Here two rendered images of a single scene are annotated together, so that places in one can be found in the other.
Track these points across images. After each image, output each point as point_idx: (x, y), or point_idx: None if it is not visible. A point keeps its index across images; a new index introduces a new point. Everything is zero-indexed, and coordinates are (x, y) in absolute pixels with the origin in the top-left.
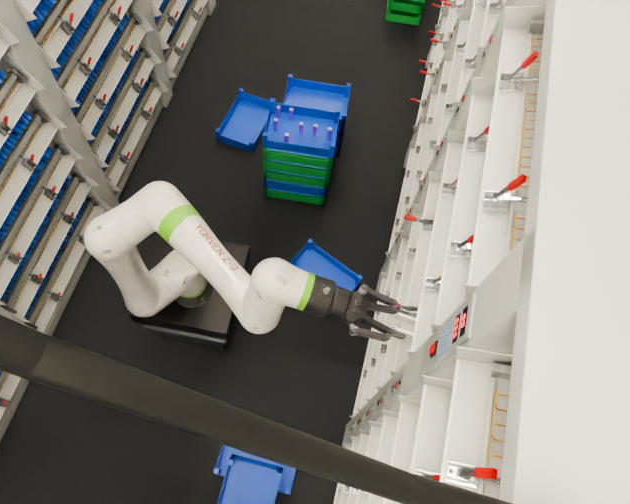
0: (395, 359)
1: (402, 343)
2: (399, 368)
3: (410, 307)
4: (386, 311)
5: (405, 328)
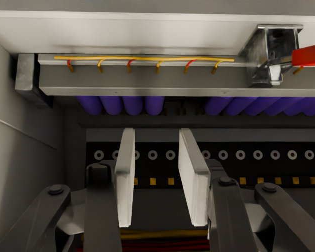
0: (49, 13)
1: (131, 25)
2: (20, 26)
3: (283, 66)
4: (212, 238)
5: (200, 26)
